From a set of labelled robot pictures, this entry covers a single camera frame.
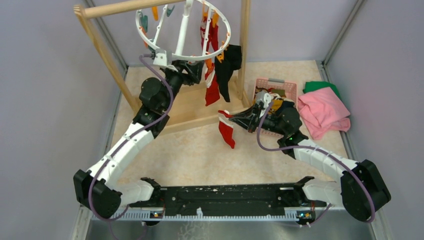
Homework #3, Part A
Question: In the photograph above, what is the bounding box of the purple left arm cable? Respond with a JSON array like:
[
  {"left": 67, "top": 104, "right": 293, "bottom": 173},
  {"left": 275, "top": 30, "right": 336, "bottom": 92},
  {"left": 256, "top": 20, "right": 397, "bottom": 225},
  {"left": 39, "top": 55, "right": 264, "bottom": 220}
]
[{"left": 87, "top": 54, "right": 175, "bottom": 240}]

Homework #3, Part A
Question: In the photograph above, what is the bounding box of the pink cloth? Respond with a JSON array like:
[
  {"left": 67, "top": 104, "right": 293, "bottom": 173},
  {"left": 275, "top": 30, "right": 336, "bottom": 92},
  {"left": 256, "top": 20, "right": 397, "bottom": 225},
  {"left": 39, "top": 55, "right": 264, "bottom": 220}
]
[{"left": 298, "top": 87, "right": 351, "bottom": 140}]

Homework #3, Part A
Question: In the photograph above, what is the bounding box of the red snowflake santa face sock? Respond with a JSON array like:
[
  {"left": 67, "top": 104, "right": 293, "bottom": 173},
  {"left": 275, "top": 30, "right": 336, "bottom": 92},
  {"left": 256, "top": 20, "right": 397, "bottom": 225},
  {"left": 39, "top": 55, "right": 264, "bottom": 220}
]
[{"left": 204, "top": 59, "right": 221, "bottom": 107}]

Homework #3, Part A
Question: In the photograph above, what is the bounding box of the wooden hanger rack frame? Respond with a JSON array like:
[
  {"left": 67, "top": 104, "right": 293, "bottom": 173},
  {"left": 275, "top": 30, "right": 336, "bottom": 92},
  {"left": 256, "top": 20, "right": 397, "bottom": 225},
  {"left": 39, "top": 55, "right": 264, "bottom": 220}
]
[{"left": 73, "top": 0, "right": 251, "bottom": 134}]

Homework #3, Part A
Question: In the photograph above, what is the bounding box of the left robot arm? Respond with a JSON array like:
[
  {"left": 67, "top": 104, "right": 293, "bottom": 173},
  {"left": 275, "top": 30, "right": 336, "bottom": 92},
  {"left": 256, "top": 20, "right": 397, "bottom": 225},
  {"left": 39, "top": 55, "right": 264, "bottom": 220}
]
[{"left": 73, "top": 60, "right": 205, "bottom": 222}]

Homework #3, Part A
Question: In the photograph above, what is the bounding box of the black sock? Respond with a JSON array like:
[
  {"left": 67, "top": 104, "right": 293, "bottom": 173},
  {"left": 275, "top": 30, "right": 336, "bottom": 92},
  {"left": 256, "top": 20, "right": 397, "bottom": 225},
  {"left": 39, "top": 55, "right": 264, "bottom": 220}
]
[
  {"left": 224, "top": 44, "right": 243, "bottom": 71},
  {"left": 214, "top": 55, "right": 234, "bottom": 103}
]

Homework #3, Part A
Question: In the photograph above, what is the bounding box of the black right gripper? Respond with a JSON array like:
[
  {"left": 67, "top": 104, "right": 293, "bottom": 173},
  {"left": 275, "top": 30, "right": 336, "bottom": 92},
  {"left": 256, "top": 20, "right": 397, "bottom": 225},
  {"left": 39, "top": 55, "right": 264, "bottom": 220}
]
[{"left": 229, "top": 103, "right": 287, "bottom": 136}]

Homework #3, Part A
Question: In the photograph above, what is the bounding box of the pink perforated plastic basket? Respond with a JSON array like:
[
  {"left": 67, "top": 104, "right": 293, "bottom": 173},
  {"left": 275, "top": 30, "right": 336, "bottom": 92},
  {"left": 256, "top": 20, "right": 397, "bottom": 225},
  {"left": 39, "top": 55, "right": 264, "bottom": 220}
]
[{"left": 252, "top": 78, "right": 302, "bottom": 137}]

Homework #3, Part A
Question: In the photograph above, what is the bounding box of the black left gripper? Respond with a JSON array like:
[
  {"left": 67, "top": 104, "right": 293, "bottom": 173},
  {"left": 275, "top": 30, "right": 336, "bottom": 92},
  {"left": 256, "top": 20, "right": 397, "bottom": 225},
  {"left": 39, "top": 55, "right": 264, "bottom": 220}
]
[{"left": 161, "top": 57, "right": 205, "bottom": 112}]

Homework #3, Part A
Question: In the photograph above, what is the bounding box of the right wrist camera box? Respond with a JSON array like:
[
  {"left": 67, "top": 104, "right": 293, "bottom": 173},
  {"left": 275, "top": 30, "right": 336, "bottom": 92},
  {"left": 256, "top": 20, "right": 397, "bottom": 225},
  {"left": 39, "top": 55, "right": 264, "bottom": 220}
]
[{"left": 254, "top": 91, "right": 273, "bottom": 110}]

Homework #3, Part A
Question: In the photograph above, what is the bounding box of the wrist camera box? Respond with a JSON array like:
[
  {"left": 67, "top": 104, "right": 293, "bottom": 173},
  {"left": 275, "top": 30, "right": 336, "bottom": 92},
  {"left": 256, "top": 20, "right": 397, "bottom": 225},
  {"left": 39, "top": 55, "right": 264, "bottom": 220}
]
[
  {"left": 153, "top": 48, "right": 172, "bottom": 68},
  {"left": 254, "top": 91, "right": 273, "bottom": 110}
]

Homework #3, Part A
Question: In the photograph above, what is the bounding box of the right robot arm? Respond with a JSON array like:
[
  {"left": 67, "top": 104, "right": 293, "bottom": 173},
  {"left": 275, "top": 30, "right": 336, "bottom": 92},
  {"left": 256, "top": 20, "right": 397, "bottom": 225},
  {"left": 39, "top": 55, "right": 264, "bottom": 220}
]
[{"left": 228, "top": 103, "right": 392, "bottom": 223}]

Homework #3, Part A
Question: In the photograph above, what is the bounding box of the green cloth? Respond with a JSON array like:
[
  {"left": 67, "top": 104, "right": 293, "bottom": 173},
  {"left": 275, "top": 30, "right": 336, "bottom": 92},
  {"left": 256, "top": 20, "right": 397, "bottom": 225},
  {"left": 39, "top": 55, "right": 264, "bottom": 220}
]
[{"left": 302, "top": 81, "right": 342, "bottom": 100}]

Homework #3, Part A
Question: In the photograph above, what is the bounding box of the white toothed cable rail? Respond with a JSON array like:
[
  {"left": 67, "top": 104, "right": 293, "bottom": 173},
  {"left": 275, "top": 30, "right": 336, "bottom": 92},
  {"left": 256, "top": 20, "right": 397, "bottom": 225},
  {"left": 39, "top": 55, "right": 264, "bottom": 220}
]
[{"left": 112, "top": 208, "right": 300, "bottom": 222}]

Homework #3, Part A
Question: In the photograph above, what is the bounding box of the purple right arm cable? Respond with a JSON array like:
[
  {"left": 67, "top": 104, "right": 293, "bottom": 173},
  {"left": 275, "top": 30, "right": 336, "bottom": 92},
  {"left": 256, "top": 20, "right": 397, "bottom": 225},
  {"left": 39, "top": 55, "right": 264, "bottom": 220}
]
[{"left": 256, "top": 100, "right": 377, "bottom": 229}]

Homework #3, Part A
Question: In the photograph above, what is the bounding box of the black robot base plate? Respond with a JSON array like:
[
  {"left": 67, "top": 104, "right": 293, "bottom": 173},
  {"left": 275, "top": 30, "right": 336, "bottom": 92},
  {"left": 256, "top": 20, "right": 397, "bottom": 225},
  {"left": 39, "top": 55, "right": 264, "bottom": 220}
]
[{"left": 130, "top": 178, "right": 327, "bottom": 217}]

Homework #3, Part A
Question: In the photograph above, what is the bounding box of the white round clip hanger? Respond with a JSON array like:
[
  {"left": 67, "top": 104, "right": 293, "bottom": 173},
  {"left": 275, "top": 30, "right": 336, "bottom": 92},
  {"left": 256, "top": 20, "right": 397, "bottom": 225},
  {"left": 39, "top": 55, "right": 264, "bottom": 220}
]
[{"left": 135, "top": 0, "right": 232, "bottom": 65}]

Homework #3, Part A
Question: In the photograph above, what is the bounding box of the mustard yellow sock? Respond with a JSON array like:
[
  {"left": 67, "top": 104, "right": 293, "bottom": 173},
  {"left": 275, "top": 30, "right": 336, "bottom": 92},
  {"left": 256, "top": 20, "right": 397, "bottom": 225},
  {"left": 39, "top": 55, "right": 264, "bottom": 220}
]
[{"left": 271, "top": 99, "right": 284, "bottom": 112}]

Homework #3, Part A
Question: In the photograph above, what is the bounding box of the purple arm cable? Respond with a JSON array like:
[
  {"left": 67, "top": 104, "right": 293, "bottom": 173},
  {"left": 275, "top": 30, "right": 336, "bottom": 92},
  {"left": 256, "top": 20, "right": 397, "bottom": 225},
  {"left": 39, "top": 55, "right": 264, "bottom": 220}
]
[
  {"left": 87, "top": 54, "right": 175, "bottom": 240},
  {"left": 256, "top": 100, "right": 377, "bottom": 229}
]

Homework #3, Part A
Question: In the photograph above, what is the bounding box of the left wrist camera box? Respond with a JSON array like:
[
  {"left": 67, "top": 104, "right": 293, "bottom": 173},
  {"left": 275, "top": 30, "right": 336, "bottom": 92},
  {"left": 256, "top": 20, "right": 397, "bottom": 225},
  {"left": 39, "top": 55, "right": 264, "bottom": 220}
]
[{"left": 153, "top": 48, "right": 172, "bottom": 68}]

